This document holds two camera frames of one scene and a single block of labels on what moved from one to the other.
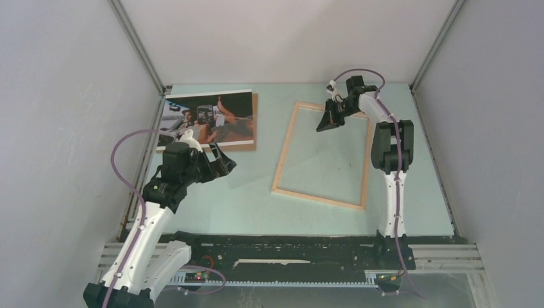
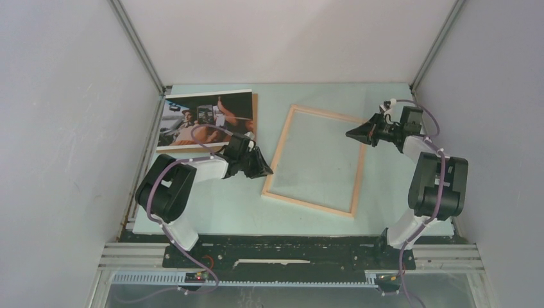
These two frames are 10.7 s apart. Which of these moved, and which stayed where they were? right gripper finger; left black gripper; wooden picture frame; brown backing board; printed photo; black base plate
Moved: wooden picture frame; right gripper finger; left black gripper
Stayed: brown backing board; printed photo; black base plate
